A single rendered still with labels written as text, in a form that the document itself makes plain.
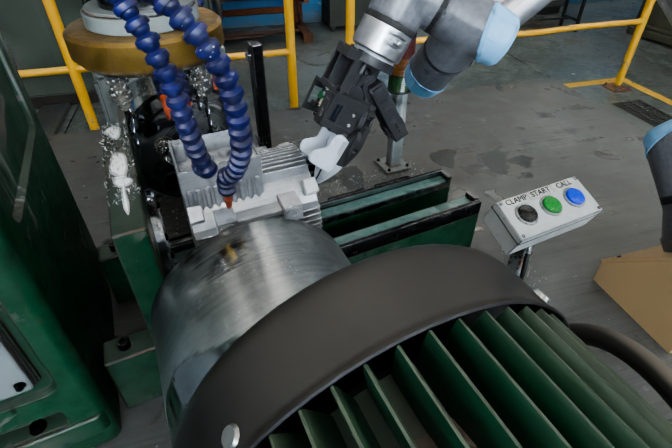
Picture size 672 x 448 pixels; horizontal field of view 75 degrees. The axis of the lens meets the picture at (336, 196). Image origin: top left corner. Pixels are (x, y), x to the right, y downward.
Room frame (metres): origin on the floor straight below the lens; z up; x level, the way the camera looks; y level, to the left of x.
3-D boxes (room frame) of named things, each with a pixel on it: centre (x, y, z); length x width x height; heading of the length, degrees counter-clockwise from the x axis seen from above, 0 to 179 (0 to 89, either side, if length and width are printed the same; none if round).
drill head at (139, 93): (0.87, 0.34, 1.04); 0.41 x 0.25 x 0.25; 25
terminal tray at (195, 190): (0.57, 0.19, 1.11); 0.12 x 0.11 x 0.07; 114
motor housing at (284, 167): (0.59, 0.15, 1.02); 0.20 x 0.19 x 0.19; 114
